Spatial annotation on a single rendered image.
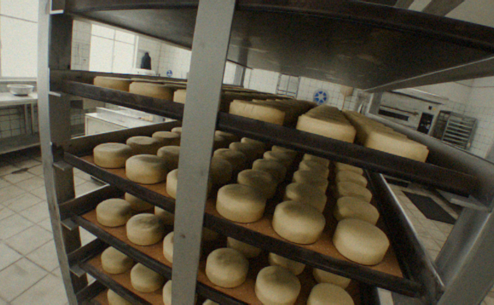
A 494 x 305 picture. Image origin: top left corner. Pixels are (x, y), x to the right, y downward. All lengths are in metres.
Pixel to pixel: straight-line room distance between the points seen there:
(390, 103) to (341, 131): 5.08
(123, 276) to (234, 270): 0.20
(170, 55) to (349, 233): 6.93
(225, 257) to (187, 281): 0.05
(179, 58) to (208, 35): 6.70
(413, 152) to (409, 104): 5.21
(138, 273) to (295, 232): 0.26
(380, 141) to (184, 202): 0.17
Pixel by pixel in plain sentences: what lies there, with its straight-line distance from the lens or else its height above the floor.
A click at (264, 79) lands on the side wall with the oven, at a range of 6.04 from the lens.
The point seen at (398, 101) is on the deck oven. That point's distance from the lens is 5.32.
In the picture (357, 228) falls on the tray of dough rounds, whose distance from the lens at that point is 0.24.
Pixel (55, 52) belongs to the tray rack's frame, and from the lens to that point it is 0.34.
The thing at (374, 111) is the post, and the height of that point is 1.43.
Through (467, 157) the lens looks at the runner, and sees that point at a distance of 0.23.
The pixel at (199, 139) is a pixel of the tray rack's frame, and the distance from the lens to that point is 0.19.
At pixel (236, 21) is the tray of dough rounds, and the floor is 1.49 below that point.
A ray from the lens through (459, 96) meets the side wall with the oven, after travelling 7.10.
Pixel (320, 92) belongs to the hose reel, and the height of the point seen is 1.55.
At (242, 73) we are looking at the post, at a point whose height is 1.47.
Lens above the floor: 1.44
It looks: 17 degrees down
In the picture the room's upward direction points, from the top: 10 degrees clockwise
